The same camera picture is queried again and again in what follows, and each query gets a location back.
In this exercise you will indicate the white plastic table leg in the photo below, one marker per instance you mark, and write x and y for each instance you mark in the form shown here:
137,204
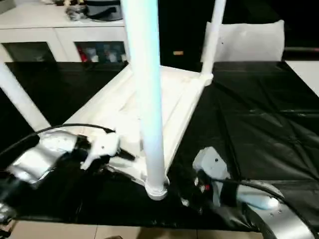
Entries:
213,40
147,74
22,97

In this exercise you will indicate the black robot left foot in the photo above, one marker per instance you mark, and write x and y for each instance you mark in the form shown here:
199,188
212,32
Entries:
112,237

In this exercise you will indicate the black work mat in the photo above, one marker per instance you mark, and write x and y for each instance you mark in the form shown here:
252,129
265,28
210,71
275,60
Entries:
259,134

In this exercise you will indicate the red bottle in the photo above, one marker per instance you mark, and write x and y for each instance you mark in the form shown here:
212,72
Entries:
82,55

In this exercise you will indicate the small yellow label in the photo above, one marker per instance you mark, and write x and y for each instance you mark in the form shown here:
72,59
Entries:
178,52

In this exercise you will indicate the black cabinet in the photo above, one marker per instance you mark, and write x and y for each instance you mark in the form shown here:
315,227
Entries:
184,25

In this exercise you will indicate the white cabinet with glass doors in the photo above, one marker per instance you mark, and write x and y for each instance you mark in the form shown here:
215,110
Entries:
40,35

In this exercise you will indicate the black rice cooker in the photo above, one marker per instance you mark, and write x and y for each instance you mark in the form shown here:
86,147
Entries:
104,10

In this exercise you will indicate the white side table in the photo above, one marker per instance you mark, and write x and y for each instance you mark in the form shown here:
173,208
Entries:
305,74

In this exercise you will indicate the white plastic bag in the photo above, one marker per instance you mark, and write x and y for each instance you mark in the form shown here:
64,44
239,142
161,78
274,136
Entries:
249,42

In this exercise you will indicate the dark tangled clutter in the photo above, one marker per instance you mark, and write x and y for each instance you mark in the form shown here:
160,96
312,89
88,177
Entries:
75,10

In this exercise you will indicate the black bar with red mark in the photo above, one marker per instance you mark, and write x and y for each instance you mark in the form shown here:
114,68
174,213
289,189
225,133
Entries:
301,50

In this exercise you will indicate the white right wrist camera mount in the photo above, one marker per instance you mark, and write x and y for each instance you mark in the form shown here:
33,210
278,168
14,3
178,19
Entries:
212,162

